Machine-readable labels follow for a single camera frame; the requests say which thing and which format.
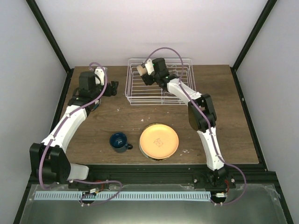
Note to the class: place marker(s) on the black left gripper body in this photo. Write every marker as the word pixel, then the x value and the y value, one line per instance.
pixel 108 92

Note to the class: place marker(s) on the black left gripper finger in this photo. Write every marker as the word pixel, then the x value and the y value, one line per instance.
pixel 114 93
pixel 114 84

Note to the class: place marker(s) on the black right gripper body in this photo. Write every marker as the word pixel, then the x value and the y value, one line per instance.
pixel 149 82

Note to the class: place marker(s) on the large cream ceramic bowl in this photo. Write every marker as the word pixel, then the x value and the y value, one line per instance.
pixel 141 70

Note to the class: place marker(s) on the teal cup white interior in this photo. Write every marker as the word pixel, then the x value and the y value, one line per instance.
pixel 96 105

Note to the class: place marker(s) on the dark blue mug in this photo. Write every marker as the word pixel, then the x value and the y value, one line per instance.
pixel 119 142

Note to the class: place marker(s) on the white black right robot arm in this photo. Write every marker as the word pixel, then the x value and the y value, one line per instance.
pixel 201 113

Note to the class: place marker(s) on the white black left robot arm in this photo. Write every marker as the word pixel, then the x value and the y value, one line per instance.
pixel 48 159

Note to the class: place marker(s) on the green plate under orange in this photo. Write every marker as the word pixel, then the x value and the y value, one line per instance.
pixel 157 154

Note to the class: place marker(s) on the metal sheet front panel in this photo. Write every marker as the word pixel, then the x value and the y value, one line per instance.
pixel 255 204

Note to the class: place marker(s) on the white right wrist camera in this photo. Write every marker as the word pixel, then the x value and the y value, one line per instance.
pixel 149 66

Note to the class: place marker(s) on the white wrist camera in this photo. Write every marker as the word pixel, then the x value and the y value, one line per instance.
pixel 99 75
pixel 149 66

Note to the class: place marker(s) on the white wire dish rack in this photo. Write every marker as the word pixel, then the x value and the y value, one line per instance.
pixel 174 74

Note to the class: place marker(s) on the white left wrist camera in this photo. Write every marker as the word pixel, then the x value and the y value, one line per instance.
pixel 99 75

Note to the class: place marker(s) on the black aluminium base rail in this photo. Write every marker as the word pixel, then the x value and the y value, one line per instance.
pixel 195 175

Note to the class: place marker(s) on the light blue slotted cable duct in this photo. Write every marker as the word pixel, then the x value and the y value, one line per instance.
pixel 125 196

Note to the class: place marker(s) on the black left frame post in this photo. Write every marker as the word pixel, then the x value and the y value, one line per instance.
pixel 48 33

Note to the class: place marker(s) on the black frame post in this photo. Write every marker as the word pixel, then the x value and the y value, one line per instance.
pixel 48 33
pixel 254 32

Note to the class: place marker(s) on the black right frame post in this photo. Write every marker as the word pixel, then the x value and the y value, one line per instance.
pixel 254 32

